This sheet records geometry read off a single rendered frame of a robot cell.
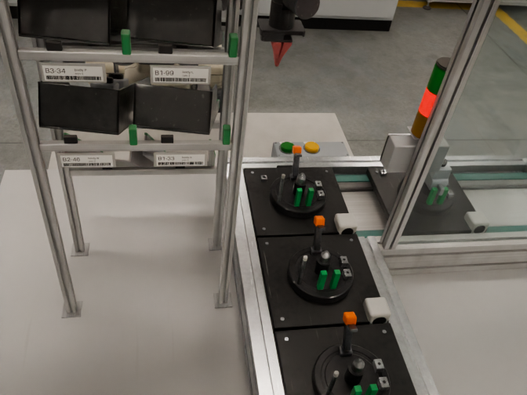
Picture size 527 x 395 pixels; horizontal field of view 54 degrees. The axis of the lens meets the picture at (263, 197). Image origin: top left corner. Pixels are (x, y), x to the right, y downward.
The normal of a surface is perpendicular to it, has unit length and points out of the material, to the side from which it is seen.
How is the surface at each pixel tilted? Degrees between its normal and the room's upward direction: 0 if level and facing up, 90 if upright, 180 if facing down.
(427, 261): 90
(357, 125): 0
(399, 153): 90
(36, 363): 0
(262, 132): 0
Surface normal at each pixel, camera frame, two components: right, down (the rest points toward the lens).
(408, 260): 0.15, 0.69
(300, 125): 0.11, -0.73
